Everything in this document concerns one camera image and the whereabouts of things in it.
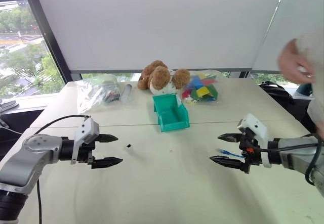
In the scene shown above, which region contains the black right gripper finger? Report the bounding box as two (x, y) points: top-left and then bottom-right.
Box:
(217, 132), (244, 143)
(209, 155), (248, 172)

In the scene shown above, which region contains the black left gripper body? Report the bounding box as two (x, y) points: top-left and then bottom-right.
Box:
(75, 140), (101, 169)

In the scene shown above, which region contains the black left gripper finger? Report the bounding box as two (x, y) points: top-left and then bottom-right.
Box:
(91, 157), (124, 170)
(97, 133), (119, 144)

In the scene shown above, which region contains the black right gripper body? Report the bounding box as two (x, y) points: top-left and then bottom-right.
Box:
(238, 127), (263, 174)

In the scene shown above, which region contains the person's bare hand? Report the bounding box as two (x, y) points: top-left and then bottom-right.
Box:
(277, 38), (317, 84)

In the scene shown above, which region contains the clear bag of dark parts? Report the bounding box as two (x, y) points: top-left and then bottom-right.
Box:
(75, 73), (123, 115)

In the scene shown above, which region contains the clear plastic tube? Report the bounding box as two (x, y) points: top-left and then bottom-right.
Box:
(120, 83), (134, 104)

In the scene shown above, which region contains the clear bag of coloured blocks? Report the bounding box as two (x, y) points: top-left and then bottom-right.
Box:
(180, 69), (220, 105)

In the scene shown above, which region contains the green plastic bin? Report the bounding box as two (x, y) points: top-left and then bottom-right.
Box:
(152, 94), (191, 133)

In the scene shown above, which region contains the black backpack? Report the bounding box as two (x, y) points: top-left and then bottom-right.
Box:
(259, 80), (296, 111)

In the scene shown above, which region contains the black side desk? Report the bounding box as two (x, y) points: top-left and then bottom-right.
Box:
(0, 109), (45, 160)

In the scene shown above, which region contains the brown and white plush toy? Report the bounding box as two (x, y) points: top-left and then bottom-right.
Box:
(137, 60), (191, 96)

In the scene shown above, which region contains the teal object behind table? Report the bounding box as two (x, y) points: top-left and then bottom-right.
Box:
(295, 83), (315, 97)

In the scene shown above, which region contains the person's white clothing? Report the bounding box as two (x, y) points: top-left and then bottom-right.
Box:
(295, 30), (324, 137)

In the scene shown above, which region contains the white roller blind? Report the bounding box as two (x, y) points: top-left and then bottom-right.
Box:
(32, 0), (324, 74)

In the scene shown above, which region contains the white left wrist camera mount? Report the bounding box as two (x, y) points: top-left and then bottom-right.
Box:
(70, 117), (101, 165)

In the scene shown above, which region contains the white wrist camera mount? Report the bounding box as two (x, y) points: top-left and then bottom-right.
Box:
(70, 117), (101, 165)
(236, 113), (273, 169)

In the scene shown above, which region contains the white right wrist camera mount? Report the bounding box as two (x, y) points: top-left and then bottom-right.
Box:
(236, 113), (273, 169)

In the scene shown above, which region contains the black window frame post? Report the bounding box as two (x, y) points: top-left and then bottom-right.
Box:
(19, 0), (83, 83)

